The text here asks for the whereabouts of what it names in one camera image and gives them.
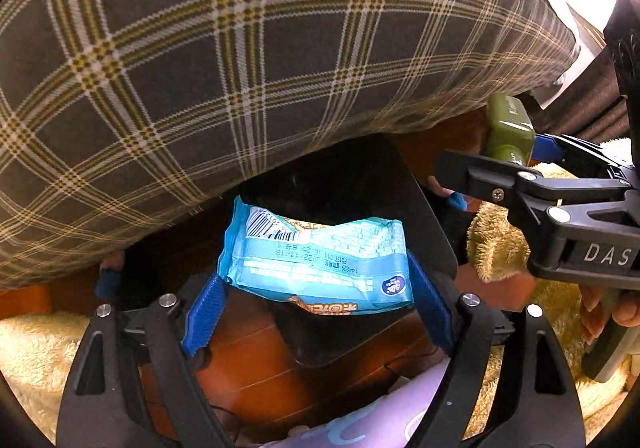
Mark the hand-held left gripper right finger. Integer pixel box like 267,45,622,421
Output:
400,248,587,448

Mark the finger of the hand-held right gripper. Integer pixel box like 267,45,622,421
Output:
532,133,632,181
433,150,633,273

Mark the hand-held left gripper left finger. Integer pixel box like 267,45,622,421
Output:
56,277,236,448

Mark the green small bottle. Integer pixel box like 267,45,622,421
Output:
482,94,536,173

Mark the light blue snack packet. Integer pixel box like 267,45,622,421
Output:
216,195,416,317

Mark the person's right hand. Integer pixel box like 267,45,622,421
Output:
580,285,640,344

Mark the small blue pink object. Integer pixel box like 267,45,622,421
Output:
97,250,125,299
427,176,470,212

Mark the cream fluffy rug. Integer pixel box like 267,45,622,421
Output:
0,138,640,446

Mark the purple packet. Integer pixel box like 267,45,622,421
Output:
262,355,451,448

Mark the brown plaid cloth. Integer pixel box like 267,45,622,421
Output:
0,0,581,289

